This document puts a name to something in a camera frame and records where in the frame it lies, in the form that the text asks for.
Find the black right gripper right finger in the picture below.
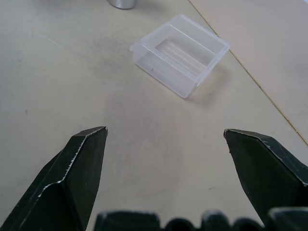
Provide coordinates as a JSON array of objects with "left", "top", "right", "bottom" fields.
[{"left": 223, "top": 128, "right": 308, "bottom": 228}]

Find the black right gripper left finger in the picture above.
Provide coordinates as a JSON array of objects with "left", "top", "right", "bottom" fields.
[{"left": 0, "top": 126, "right": 108, "bottom": 231}]

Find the clear plastic container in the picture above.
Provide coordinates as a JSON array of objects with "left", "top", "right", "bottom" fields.
[{"left": 129, "top": 13, "right": 231, "bottom": 99}]

